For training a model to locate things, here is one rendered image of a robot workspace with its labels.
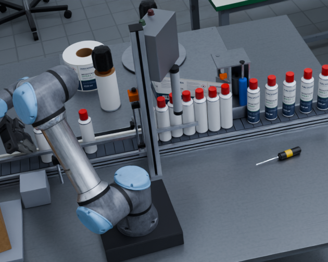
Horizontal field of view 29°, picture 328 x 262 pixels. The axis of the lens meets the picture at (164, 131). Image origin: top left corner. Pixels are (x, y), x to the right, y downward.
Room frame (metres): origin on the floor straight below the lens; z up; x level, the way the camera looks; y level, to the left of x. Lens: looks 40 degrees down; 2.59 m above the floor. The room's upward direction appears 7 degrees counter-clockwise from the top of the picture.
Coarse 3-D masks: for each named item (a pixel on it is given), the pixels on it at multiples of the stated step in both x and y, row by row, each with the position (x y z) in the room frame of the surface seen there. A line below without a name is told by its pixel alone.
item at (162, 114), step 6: (162, 96) 2.01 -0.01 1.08; (162, 102) 1.98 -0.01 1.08; (156, 108) 1.99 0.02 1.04; (162, 108) 1.98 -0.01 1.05; (168, 108) 2.00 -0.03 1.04; (156, 114) 1.99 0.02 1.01; (162, 114) 1.97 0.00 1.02; (168, 114) 1.99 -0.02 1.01; (162, 120) 1.97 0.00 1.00; (168, 120) 1.98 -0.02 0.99; (162, 126) 1.98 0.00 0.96; (168, 126) 1.98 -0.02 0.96; (162, 132) 1.98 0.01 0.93; (168, 132) 1.98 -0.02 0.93; (162, 138) 1.98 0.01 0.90; (168, 138) 1.98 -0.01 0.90
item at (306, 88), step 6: (306, 72) 2.06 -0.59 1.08; (306, 78) 2.06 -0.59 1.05; (312, 78) 2.06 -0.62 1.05; (306, 84) 2.05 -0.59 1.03; (312, 84) 2.05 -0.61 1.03; (300, 90) 2.07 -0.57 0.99; (306, 90) 2.05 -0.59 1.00; (312, 90) 2.06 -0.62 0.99; (300, 96) 2.07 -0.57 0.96; (306, 96) 2.05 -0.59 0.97; (312, 96) 2.06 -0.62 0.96; (300, 102) 2.07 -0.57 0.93; (306, 102) 2.05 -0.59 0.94; (300, 108) 2.06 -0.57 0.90; (306, 108) 2.05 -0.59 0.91
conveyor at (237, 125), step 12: (312, 108) 2.08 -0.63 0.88; (240, 120) 2.06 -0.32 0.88; (264, 120) 2.04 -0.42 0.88; (276, 120) 2.03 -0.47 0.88; (288, 120) 2.02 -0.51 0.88; (216, 132) 2.00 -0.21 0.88; (228, 132) 1.99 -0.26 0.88; (108, 144) 2.00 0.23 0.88; (120, 144) 2.00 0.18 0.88; (132, 144) 1.99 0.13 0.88; (36, 156) 1.98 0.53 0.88; (96, 156) 1.94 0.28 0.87; (0, 168) 1.93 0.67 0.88; (12, 168) 1.92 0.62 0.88; (24, 168) 1.92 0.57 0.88; (36, 168) 1.91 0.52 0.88
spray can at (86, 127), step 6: (84, 114) 1.96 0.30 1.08; (78, 120) 1.98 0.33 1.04; (84, 120) 1.96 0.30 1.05; (90, 120) 1.97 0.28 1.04; (84, 126) 1.95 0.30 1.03; (90, 126) 1.96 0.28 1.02; (84, 132) 1.95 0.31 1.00; (90, 132) 1.96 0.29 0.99; (84, 138) 1.96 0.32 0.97; (90, 138) 1.96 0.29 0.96; (90, 150) 1.95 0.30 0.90; (96, 150) 1.97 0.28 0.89
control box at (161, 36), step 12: (156, 12) 1.98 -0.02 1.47; (168, 12) 1.97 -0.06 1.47; (156, 24) 1.90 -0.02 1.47; (168, 24) 1.91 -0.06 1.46; (144, 36) 1.84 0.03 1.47; (156, 36) 1.83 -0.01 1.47; (168, 36) 1.90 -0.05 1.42; (156, 48) 1.82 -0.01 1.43; (168, 48) 1.90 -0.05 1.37; (156, 60) 1.83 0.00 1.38; (168, 60) 1.89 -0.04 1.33; (156, 72) 1.83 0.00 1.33
